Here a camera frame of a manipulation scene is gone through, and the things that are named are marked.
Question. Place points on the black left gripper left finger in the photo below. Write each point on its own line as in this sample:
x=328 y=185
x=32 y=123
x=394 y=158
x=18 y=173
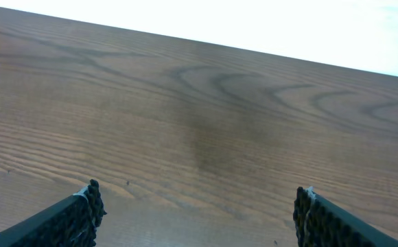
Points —
x=72 y=222

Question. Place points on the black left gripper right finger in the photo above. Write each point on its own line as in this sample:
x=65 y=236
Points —
x=321 y=223

